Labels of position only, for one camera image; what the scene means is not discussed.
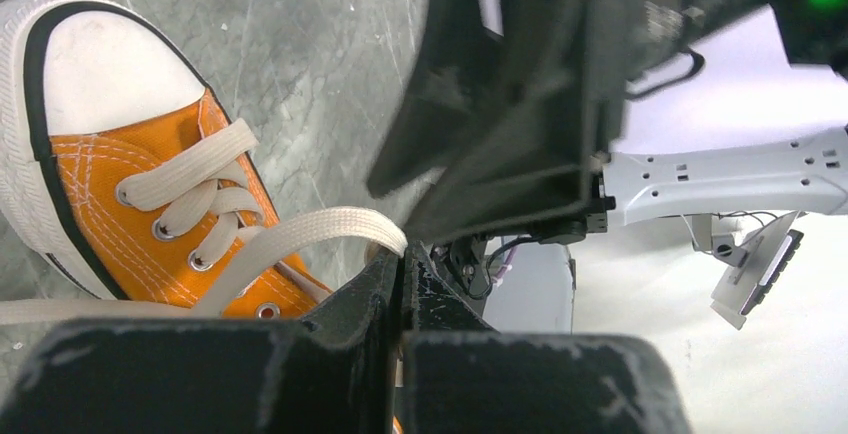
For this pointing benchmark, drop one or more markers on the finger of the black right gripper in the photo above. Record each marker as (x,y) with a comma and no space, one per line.
(463,57)
(560,104)

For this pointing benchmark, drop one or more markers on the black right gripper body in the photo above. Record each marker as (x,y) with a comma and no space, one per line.
(475,265)

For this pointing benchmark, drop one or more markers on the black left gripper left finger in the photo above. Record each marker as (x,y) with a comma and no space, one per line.
(330,371)

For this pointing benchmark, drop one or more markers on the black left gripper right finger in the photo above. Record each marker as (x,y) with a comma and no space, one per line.
(462,376)

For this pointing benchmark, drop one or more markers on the white shoelace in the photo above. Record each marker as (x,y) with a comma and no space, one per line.
(207,177)

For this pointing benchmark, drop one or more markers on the orange canvas sneaker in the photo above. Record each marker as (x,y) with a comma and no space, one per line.
(92,93)

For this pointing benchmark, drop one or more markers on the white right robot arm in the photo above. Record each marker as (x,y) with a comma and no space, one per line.
(808,173)

